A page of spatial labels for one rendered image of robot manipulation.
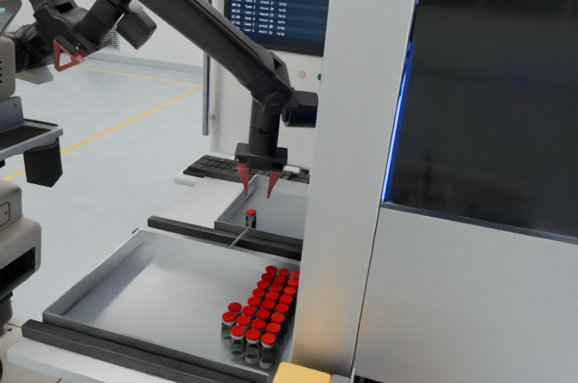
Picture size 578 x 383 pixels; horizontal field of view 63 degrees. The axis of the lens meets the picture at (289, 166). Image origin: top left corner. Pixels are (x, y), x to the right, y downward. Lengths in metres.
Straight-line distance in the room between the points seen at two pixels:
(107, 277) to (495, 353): 0.63
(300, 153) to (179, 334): 0.89
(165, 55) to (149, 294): 6.15
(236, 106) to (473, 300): 1.20
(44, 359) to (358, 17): 0.61
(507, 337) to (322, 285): 0.17
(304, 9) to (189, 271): 0.85
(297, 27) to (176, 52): 5.42
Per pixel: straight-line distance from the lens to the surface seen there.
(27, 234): 1.25
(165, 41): 6.86
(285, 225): 1.04
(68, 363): 0.76
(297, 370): 0.51
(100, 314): 0.82
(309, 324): 0.51
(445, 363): 0.52
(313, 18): 1.43
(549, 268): 0.46
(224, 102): 1.57
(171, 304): 0.82
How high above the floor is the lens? 1.40
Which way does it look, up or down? 22 degrees down
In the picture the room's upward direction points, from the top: 5 degrees clockwise
